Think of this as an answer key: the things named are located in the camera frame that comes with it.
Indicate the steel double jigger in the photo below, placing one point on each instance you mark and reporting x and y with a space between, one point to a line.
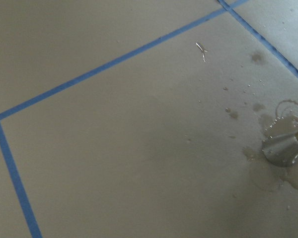
281 150

